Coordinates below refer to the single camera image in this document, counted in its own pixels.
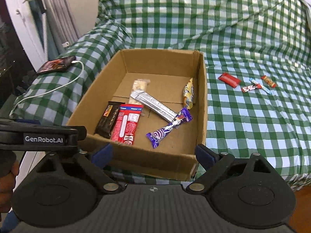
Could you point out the silver foil bar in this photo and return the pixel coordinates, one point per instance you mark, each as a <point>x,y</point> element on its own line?
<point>153,104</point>

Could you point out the red white snack packet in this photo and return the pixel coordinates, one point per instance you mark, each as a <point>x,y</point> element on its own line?
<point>126,123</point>

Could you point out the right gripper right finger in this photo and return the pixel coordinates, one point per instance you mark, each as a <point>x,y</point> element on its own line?
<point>247,192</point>

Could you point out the light blue white wrapper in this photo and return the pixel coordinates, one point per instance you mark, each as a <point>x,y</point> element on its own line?
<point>253,81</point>

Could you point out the purple chocolate bar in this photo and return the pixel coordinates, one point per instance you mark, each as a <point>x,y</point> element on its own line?
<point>155,137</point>

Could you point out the grey curtain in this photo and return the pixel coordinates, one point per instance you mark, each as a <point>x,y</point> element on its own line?
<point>61,23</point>

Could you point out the red white kitkat bar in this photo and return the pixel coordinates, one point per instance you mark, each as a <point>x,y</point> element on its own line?
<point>251,87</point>

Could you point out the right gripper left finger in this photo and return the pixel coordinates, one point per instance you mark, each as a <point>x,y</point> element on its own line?
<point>64,187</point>

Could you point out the person's left hand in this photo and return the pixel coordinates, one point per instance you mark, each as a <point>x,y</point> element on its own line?
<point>8,183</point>

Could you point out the green checkered sofa cover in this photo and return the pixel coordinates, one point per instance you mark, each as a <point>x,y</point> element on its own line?
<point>244,38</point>

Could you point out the small orange candy bar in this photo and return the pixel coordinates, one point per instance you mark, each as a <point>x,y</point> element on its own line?
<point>269,81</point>

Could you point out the beige nougat bar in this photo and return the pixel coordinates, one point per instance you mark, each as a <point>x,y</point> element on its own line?
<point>139,85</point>

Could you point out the yellow snack packet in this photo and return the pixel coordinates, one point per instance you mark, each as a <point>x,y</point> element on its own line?
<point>188,94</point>

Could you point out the small red chocolate bar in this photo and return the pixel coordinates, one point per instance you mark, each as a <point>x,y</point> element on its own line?
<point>229,80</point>

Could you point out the brown cardboard box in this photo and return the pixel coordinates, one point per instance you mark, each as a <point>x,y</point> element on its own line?
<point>168,72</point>

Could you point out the black smartphone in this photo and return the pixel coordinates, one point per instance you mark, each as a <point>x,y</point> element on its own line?
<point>57,65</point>

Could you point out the dark brown chocolate bar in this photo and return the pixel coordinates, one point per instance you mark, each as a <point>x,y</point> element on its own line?
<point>107,121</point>

